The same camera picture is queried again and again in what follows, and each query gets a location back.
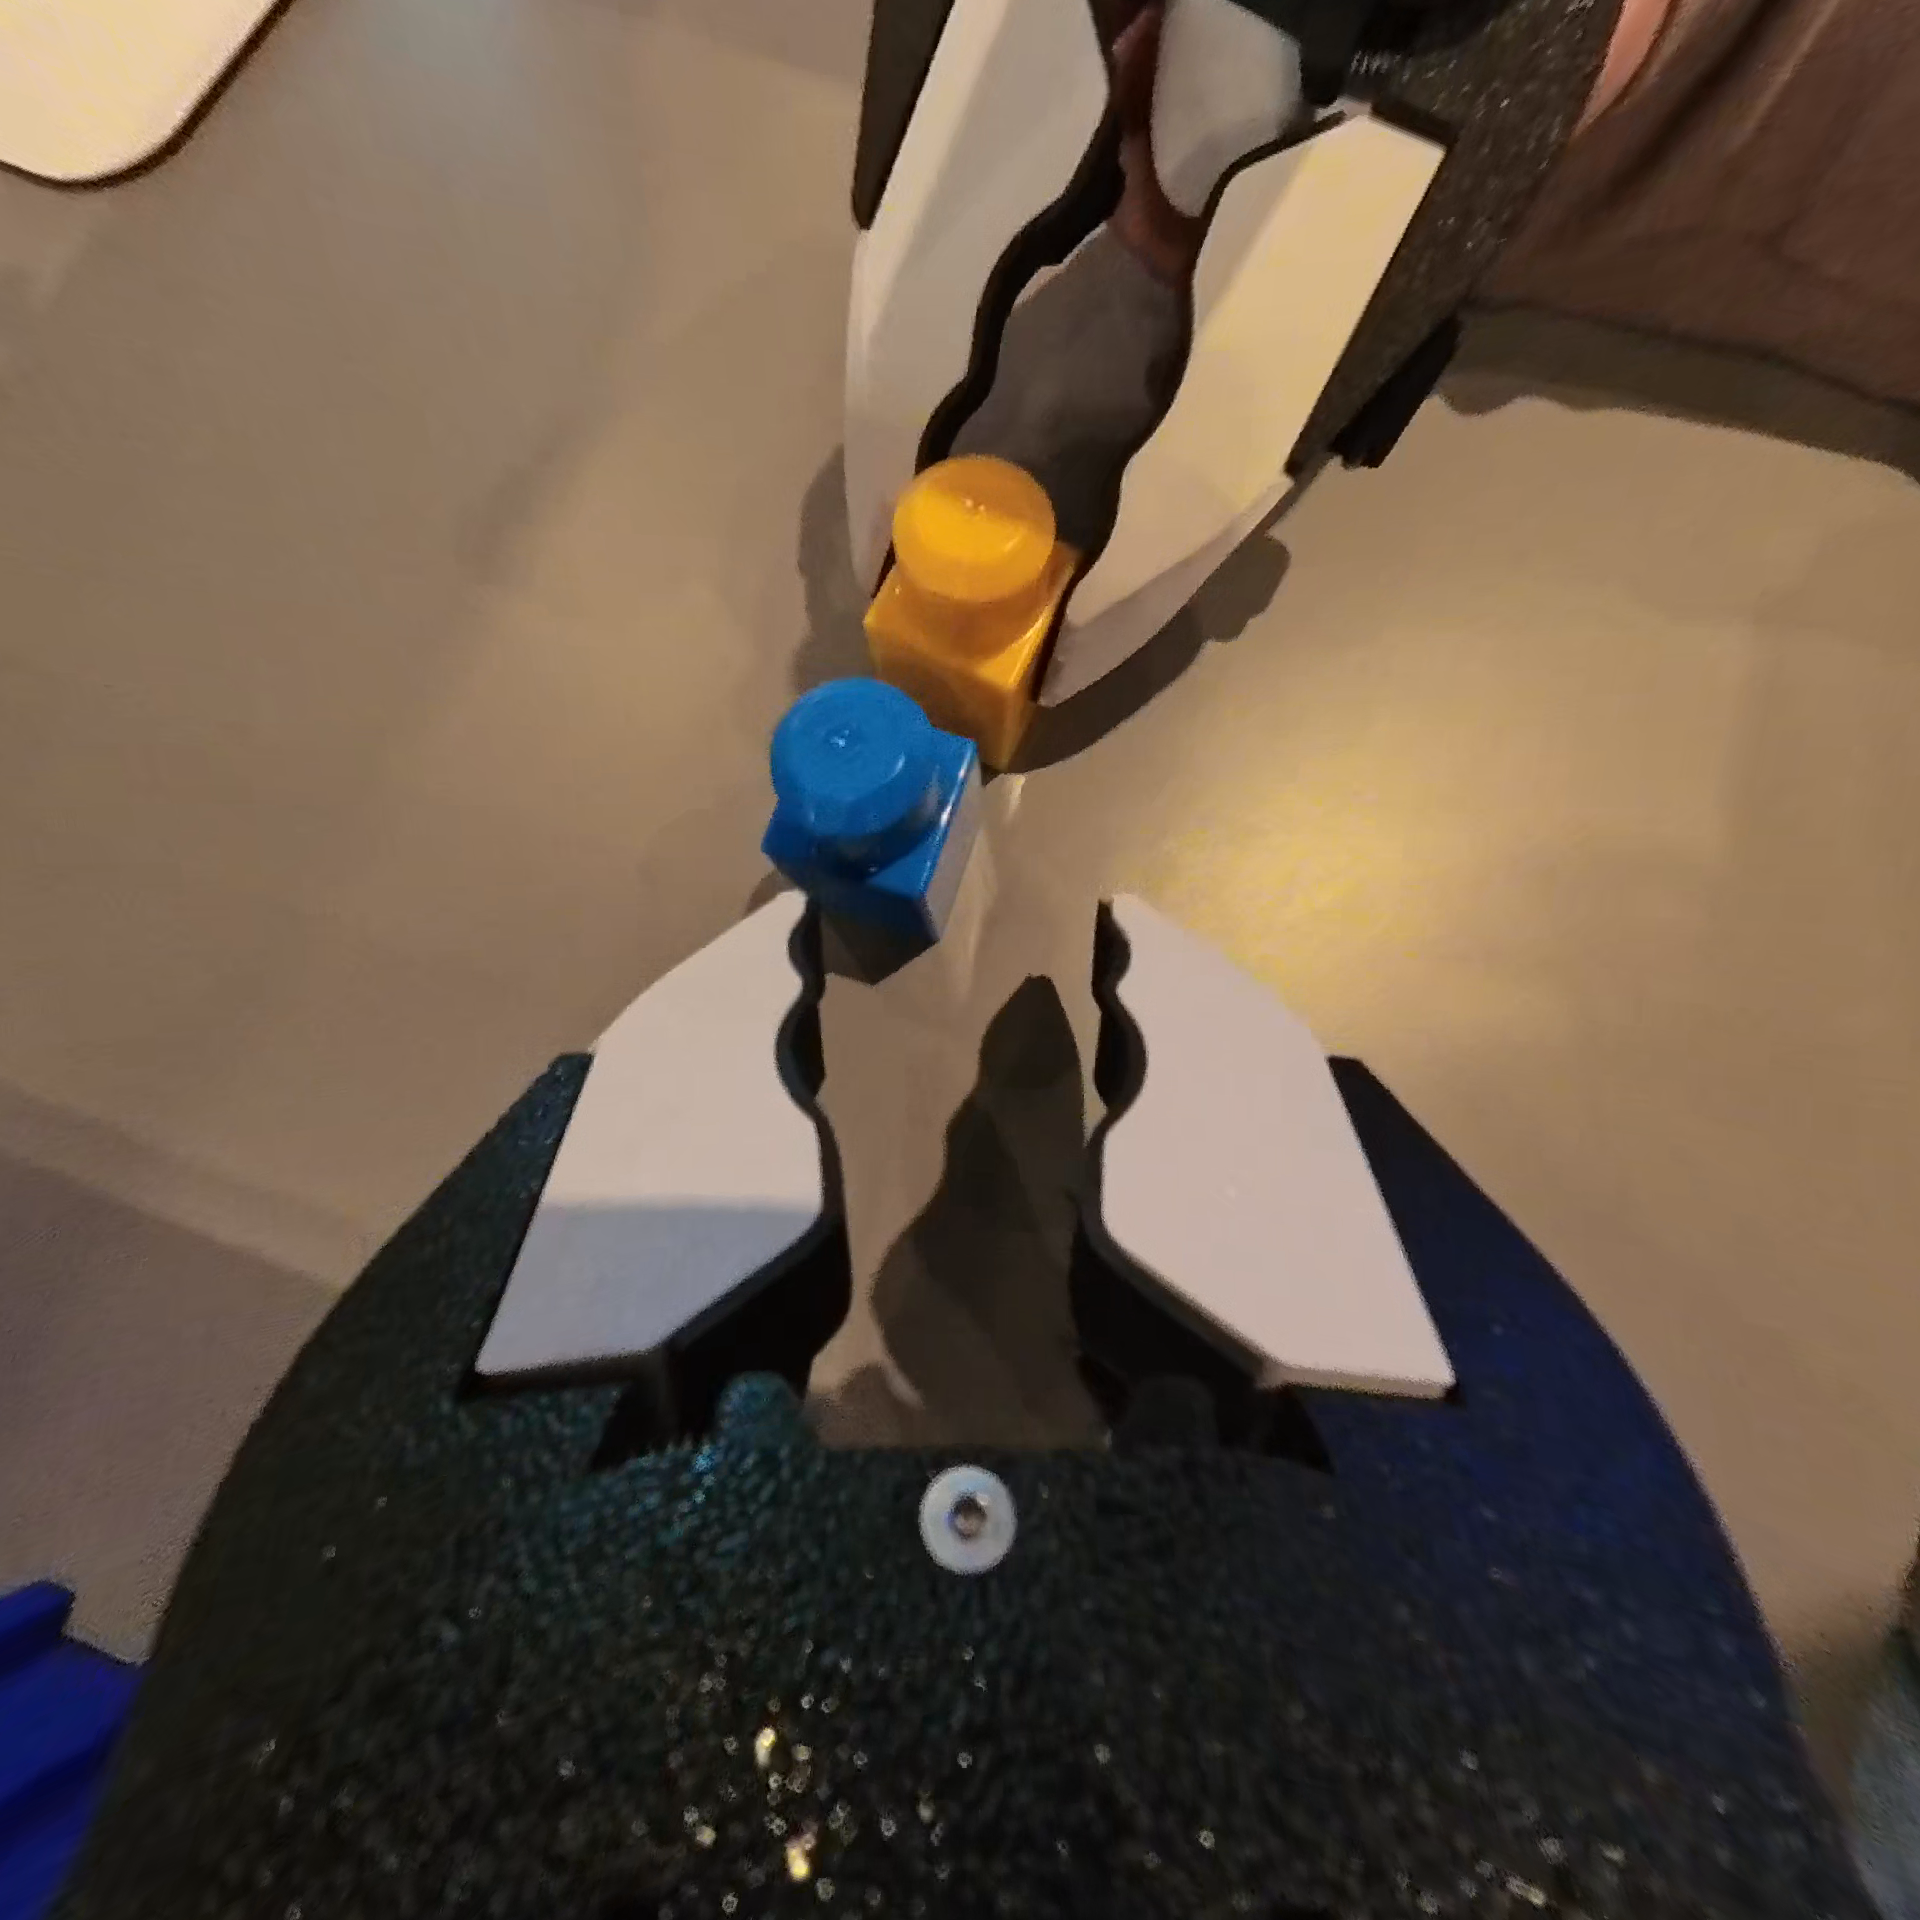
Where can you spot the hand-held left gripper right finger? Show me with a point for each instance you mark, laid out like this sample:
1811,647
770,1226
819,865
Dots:
1260,1200

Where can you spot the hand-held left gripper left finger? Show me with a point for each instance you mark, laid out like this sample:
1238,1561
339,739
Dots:
660,1184

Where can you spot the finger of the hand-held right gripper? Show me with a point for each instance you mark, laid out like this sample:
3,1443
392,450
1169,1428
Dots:
1290,300
961,180

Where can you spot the blue single-stud block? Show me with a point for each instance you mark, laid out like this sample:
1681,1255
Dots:
854,810

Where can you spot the yellow single-stud block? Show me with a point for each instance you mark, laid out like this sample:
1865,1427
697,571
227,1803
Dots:
968,615

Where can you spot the blue plastic bin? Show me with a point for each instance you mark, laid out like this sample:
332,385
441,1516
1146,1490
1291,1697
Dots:
53,1756

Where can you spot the person's right forearm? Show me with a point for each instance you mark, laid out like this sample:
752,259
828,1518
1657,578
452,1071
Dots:
1724,180

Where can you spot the person's right hand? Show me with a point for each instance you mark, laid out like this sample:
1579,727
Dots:
1152,241

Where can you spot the white stand base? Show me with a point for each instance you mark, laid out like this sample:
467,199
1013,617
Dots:
89,75

